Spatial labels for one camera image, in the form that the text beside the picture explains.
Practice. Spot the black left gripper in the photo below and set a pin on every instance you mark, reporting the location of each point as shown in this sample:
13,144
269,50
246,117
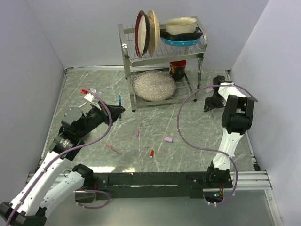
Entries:
116,111

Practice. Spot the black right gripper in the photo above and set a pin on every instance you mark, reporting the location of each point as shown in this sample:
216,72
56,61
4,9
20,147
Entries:
208,106

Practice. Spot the purple highlighter pen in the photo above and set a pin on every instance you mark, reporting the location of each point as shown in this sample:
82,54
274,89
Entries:
209,90

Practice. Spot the blue pen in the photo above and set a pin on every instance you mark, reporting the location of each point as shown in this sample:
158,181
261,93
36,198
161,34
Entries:
120,105

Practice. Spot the purple highlighter cap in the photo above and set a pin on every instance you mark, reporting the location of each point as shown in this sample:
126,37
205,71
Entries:
168,139

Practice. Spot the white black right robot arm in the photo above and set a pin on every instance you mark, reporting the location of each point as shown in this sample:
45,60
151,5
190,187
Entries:
237,118

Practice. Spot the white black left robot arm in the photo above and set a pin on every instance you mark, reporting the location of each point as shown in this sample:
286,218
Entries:
38,199

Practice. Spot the red purple pen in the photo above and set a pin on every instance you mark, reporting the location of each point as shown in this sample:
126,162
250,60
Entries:
114,149

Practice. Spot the speckled glass plate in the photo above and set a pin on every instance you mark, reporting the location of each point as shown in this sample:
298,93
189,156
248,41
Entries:
154,85

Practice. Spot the red black cup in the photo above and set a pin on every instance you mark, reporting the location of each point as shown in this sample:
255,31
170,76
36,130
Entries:
177,69

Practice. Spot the metal two-tier dish rack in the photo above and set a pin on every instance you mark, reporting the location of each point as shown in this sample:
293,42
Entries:
133,65

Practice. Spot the blue dotted dish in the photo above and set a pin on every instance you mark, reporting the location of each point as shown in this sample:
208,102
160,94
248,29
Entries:
176,43

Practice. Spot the black square dish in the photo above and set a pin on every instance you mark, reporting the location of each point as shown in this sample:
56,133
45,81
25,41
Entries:
181,37

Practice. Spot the black base bar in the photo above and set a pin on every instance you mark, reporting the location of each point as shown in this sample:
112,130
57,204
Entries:
159,184

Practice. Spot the cream ceramic bowl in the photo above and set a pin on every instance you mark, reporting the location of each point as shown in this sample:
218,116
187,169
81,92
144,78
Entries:
182,25

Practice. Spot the red rimmed black plate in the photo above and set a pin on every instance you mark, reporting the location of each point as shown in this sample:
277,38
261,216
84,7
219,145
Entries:
142,34

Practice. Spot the beige plate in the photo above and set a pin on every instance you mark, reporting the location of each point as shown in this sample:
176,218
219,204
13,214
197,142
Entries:
154,32

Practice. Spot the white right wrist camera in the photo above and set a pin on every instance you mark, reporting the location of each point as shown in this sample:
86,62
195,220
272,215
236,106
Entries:
218,80

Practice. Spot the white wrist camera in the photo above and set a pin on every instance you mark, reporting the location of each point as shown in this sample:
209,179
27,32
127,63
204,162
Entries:
90,98
218,80

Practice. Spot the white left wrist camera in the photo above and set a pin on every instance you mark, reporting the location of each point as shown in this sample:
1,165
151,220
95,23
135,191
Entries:
90,98

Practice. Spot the aluminium frame rail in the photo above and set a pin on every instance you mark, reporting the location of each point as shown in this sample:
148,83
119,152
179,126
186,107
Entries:
253,180

